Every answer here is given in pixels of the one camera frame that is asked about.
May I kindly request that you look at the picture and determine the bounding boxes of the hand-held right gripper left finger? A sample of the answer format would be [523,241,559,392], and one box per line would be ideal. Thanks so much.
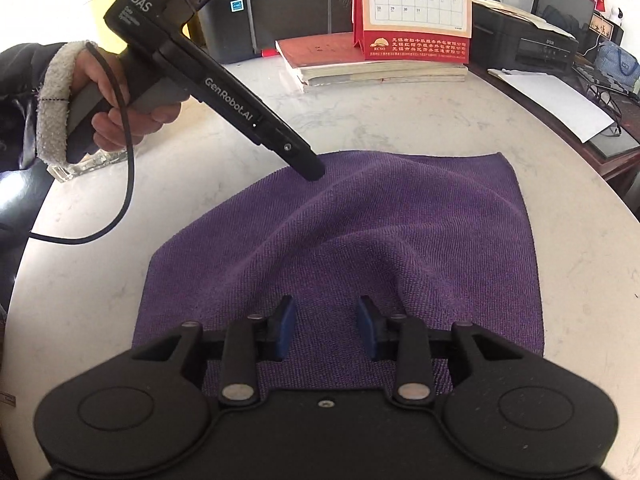
[131,295,296,408]

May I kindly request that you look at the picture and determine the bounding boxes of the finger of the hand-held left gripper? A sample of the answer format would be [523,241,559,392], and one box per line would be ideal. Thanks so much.
[252,121,327,182]

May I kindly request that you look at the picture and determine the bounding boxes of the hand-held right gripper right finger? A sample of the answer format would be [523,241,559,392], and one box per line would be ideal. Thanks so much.
[356,295,523,408]

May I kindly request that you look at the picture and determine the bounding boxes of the purple towel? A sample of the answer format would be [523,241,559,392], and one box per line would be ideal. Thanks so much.
[131,150,545,396]

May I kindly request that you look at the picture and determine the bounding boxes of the person's left forearm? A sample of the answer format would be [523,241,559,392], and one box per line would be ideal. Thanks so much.
[0,40,96,171]

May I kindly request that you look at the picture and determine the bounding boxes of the person's left hand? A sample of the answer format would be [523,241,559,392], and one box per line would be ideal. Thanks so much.
[70,42,183,153]

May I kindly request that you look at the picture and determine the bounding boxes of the black box device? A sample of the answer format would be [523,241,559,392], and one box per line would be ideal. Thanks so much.
[199,0,261,60]

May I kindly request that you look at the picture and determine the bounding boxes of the clear glass ashtray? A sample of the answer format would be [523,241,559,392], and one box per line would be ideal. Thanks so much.
[50,150,128,184]

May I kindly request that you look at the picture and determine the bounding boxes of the person's dark jacket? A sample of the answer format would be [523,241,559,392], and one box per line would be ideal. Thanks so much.
[0,160,51,321]

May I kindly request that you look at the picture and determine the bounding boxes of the black printer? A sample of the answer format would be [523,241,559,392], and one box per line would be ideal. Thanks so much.
[471,0,581,75]

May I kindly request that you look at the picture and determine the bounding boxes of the white paper sheet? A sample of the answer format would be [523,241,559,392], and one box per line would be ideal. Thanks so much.
[487,67,615,143]

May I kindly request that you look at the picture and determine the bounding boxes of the black computer monitor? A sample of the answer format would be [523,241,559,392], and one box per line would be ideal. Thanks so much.
[531,0,597,36]

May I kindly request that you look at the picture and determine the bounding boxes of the black keyboard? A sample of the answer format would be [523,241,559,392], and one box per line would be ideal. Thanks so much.
[574,62,640,98]

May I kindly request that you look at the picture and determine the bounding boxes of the dark wooden desk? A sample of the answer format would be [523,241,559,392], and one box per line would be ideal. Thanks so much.
[470,57,640,196]

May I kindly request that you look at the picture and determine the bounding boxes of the black eyeglasses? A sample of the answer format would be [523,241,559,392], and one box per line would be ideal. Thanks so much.
[585,82,623,137]

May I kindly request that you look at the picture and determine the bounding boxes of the wooden framed plaque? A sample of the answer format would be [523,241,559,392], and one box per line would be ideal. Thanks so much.
[590,10,625,43]

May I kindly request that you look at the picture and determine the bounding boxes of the blue bag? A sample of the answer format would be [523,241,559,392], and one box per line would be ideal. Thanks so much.
[595,40,640,92]

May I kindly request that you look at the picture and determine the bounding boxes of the black cable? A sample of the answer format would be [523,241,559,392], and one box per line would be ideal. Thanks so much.
[27,41,136,246]

